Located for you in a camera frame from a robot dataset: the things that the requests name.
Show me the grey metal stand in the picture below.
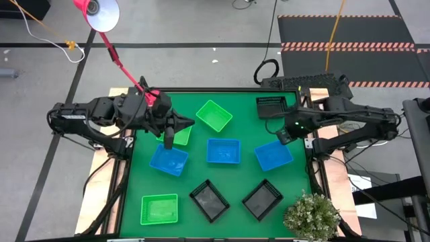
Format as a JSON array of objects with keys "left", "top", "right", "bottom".
[{"left": 402, "top": 97, "right": 430, "bottom": 199}]

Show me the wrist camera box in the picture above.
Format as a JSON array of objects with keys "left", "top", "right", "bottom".
[
  {"left": 163, "top": 126, "right": 176, "bottom": 150},
  {"left": 275, "top": 129, "right": 293, "bottom": 146}
]

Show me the black floor box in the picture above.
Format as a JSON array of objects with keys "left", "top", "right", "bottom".
[{"left": 0, "top": 0, "right": 51, "bottom": 20}]

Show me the green plastic basket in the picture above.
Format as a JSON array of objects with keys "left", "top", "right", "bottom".
[
  {"left": 156, "top": 126, "right": 193, "bottom": 147},
  {"left": 140, "top": 193, "right": 179, "bottom": 226},
  {"left": 196, "top": 99, "right": 233, "bottom": 133}
]

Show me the white floor cable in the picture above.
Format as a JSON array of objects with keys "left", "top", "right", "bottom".
[{"left": 13, "top": 0, "right": 87, "bottom": 64}]

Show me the black plastic basket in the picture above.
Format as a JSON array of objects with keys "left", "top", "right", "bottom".
[
  {"left": 241, "top": 178, "right": 285, "bottom": 223},
  {"left": 255, "top": 95, "right": 289, "bottom": 120},
  {"left": 189, "top": 178, "right": 231, "bottom": 224}
]

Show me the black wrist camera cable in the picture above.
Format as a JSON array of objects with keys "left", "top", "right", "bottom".
[{"left": 264, "top": 116, "right": 287, "bottom": 136}]

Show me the orange floor cable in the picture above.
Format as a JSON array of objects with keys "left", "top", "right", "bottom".
[{"left": 8, "top": 0, "right": 77, "bottom": 52}]

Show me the white paper sheet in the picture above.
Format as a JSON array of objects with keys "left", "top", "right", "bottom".
[{"left": 347, "top": 173, "right": 378, "bottom": 219}]

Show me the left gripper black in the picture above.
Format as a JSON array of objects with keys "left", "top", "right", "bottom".
[{"left": 153, "top": 92, "right": 196, "bottom": 134}]

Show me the yellow hanging cable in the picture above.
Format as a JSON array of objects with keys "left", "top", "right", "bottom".
[{"left": 324, "top": 0, "right": 347, "bottom": 73}]

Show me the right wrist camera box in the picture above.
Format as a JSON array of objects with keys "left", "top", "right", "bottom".
[{"left": 275, "top": 129, "right": 293, "bottom": 146}]

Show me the blue plastic basket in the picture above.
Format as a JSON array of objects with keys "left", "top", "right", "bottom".
[
  {"left": 206, "top": 137, "right": 242, "bottom": 165},
  {"left": 148, "top": 143, "right": 189, "bottom": 177},
  {"left": 253, "top": 140, "right": 294, "bottom": 172}
]

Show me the black striped floor mat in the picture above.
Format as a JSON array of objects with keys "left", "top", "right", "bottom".
[
  {"left": 281, "top": 47, "right": 430, "bottom": 89},
  {"left": 277, "top": 14, "right": 417, "bottom": 48}
]

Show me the small potted green plant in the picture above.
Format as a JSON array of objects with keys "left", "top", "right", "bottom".
[{"left": 283, "top": 190, "right": 342, "bottom": 242}]

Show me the red desk lamp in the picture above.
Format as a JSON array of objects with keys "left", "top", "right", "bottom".
[{"left": 73, "top": 0, "right": 161, "bottom": 108}]

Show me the green table mat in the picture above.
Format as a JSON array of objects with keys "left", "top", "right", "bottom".
[{"left": 119, "top": 91, "right": 313, "bottom": 239}]

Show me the black hanging cable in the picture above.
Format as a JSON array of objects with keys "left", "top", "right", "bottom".
[{"left": 253, "top": 0, "right": 280, "bottom": 85}]

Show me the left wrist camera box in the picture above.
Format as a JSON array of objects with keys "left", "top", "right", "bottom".
[{"left": 163, "top": 126, "right": 176, "bottom": 150}]

